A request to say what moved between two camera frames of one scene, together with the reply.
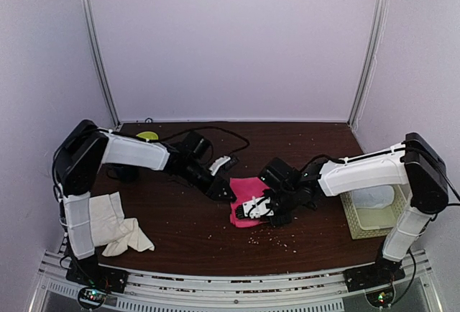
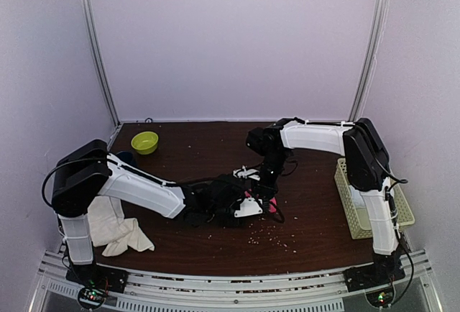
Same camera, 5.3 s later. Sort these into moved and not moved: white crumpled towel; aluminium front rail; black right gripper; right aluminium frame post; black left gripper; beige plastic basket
Moved: black left gripper; black right gripper
Not moved: right aluminium frame post; aluminium front rail; white crumpled towel; beige plastic basket
